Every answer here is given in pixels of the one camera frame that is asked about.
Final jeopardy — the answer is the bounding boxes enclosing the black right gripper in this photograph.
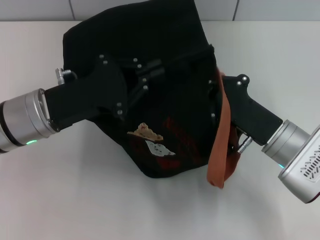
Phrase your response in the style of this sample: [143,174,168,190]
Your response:
[206,73,284,146]

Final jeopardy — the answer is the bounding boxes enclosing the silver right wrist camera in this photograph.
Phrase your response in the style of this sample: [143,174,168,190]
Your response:
[277,124,320,205]

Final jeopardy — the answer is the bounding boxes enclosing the black food bag orange straps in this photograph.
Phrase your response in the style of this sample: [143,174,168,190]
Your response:
[61,0,243,188]

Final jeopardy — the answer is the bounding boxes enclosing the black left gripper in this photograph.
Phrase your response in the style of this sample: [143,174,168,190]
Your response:
[44,53,130,131]

